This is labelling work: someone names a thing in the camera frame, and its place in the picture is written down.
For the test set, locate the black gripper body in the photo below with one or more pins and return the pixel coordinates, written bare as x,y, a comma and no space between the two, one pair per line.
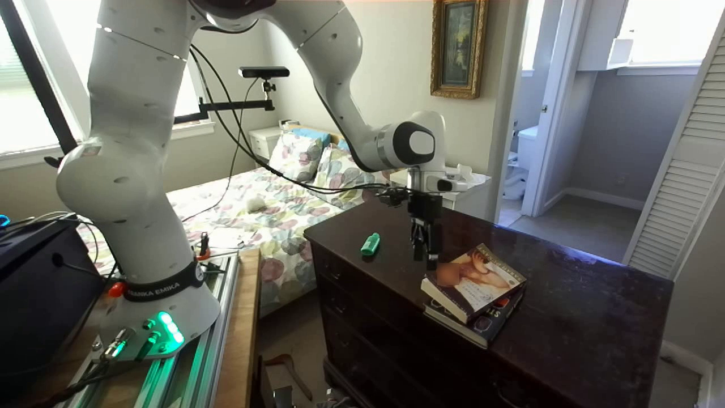
425,209

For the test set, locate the book with portrait cover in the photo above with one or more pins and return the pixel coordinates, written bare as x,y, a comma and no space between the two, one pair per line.
476,279

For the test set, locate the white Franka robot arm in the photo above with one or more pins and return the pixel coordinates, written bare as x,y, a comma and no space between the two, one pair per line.
120,182

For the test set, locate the dark book with coloured squares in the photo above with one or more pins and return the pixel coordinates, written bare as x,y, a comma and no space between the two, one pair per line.
484,326

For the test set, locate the green plastic bottle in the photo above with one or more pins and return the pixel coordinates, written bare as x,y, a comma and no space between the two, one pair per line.
370,245

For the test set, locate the white nightstand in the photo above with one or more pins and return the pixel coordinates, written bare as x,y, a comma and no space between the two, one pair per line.
472,190

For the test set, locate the floral pillow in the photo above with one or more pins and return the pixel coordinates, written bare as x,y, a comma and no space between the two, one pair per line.
344,170

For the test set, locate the white room door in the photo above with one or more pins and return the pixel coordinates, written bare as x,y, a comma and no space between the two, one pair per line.
549,106

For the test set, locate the bed with floral cover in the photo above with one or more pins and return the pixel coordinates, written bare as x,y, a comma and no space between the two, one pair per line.
258,216

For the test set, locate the dark wooden dresser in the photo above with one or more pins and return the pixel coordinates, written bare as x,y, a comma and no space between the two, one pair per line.
574,326

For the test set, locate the gold framed painting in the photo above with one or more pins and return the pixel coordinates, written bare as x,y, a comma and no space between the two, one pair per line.
458,47

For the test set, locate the brown cardboard box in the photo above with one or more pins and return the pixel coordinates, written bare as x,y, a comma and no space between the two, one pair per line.
285,381

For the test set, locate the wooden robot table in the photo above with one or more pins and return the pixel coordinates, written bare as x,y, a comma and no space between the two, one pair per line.
238,332

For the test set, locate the red black knob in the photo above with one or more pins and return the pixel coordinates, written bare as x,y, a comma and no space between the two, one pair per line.
205,248

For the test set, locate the white louvered closet door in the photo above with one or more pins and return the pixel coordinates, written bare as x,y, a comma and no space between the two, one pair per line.
680,190

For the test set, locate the black equipment box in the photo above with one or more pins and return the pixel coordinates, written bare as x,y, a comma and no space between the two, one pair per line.
37,295

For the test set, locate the black stereo camera bar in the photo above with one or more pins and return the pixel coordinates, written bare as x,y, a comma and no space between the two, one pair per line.
264,72

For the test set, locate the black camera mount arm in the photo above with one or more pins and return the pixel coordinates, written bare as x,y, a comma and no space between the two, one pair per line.
235,106

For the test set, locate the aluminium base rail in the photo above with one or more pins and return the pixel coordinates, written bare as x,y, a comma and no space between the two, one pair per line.
190,370

